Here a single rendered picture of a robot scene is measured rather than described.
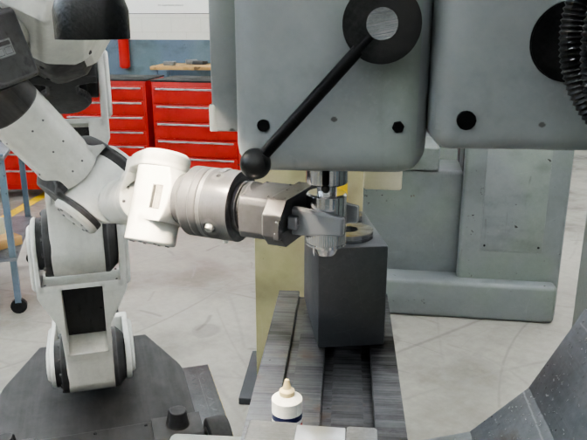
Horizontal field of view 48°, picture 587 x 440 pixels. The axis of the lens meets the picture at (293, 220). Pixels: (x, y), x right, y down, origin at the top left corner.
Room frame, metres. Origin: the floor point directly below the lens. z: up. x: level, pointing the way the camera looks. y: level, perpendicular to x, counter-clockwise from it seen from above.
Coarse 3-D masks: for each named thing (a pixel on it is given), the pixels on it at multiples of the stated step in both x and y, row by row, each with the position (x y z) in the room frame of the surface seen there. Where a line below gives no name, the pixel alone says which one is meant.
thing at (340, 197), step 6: (312, 192) 0.74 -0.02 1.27; (336, 192) 0.74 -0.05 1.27; (342, 192) 0.74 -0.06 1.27; (312, 198) 0.73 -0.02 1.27; (318, 198) 0.72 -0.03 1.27; (324, 198) 0.72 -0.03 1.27; (330, 198) 0.72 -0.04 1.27; (336, 198) 0.72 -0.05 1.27; (342, 198) 0.73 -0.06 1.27; (318, 204) 0.72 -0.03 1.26; (324, 204) 0.72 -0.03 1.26; (330, 204) 0.72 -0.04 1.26; (336, 204) 0.72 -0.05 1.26
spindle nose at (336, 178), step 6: (312, 174) 0.73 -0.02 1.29; (318, 174) 0.72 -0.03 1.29; (330, 174) 0.72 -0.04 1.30; (336, 174) 0.72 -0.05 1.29; (342, 174) 0.73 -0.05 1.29; (312, 180) 0.73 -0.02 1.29; (318, 180) 0.72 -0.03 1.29; (330, 180) 0.72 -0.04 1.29; (336, 180) 0.72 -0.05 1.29; (342, 180) 0.73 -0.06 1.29; (318, 186) 0.72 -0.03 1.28; (330, 186) 0.72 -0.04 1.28; (336, 186) 0.72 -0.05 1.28
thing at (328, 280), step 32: (352, 224) 1.15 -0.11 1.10; (320, 256) 1.06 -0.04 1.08; (352, 256) 1.06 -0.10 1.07; (384, 256) 1.07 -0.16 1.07; (320, 288) 1.06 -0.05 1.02; (352, 288) 1.06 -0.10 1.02; (384, 288) 1.07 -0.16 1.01; (320, 320) 1.06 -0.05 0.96; (352, 320) 1.06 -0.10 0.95; (384, 320) 1.07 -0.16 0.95
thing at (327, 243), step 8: (312, 208) 0.73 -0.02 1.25; (320, 208) 0.72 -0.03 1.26; (328, 208) 0.72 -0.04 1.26; (336, 208) 0.72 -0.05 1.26; (344, 208) 0.73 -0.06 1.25; (344, 216) 0.73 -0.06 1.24; (344, 224) 0.73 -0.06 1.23; (344, 232) 0.73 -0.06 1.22; (312, 240) 0.73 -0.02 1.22; (320, 240) 0.72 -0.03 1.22; (328, 240) 0.72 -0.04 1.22; (336, 240) 0.72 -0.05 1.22; (344, 240) 0.73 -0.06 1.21; (320, 248) 0.72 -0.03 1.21; (328, 248) 0.72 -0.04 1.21; (336, 248) 0.72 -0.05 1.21
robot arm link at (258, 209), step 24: (216, 168) 0.80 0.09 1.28; (216, 192) 0.76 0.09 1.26; (240, 192) 0.77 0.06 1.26; (264, 192) 0.76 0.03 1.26; (288, 192) 0.75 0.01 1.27; (216, 216) 0.75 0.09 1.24; (240, 216) 0.74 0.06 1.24; (264, 216) 0.71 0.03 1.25; (240, 240) 0.78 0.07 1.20; (288, 240) 0.72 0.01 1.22
